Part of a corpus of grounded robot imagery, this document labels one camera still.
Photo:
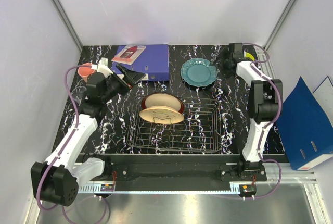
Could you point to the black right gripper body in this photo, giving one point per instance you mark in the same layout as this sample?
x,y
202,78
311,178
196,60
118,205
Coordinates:
x,y
222,64

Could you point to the yellow-green bowl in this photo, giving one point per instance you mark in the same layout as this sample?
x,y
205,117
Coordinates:
x,y
249,56

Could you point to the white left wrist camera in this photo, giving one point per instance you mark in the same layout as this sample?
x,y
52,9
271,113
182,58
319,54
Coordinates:
x,y
102,67

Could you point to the clear glass cup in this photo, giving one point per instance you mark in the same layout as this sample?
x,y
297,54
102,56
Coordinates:
x,y
78,94

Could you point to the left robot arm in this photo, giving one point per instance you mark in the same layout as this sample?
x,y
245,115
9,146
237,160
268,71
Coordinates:
x,y
57,180

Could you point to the red and black plate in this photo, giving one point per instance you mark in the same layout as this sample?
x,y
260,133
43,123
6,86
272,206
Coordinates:
x,y
163,99

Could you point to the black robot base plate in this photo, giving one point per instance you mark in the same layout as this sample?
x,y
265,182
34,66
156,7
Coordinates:
x,y
152,173

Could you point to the red and white book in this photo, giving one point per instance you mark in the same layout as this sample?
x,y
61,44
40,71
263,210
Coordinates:
x,y
128,54

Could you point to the blue lever arch binder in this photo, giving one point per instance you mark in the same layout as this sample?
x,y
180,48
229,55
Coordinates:
x,y
153,61

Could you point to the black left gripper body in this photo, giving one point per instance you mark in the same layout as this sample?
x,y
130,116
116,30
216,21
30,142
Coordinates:
x,y
115,85

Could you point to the dark blue binder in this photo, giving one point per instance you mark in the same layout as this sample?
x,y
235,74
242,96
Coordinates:
x,y
305,126

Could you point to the metal wire dish rack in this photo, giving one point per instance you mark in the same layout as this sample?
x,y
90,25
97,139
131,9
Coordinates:
x,y
199,132

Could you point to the pink plastic cup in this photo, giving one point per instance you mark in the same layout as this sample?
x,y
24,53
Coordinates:
x,y
86,70

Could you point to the beige painted plate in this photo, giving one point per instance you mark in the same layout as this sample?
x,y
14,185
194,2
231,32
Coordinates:
x,y
161,115

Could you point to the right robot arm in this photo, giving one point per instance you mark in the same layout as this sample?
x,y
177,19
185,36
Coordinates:
x,y
264,107

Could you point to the teal scalloped plate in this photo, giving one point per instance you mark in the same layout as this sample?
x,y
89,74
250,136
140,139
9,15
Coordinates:
x,y
198,72

